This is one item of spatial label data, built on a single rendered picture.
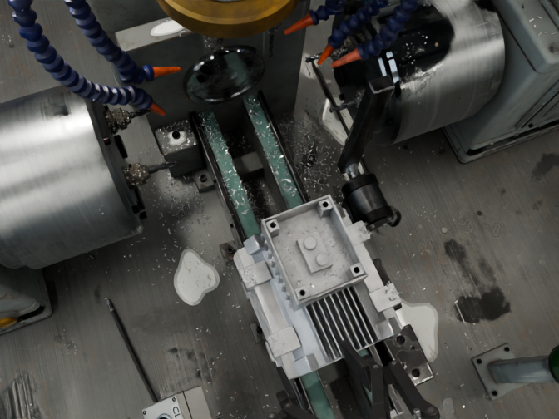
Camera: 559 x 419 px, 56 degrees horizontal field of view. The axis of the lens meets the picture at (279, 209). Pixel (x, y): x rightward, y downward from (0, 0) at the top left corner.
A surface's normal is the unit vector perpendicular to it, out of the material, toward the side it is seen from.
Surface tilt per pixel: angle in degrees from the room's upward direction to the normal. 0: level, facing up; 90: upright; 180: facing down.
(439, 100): 62
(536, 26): 0
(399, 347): 0
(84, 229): 69
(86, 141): 13
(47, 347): 0
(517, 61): 90
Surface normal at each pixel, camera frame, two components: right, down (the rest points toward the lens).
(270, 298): 0.05, -0.33
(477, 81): 0.34, 0.58
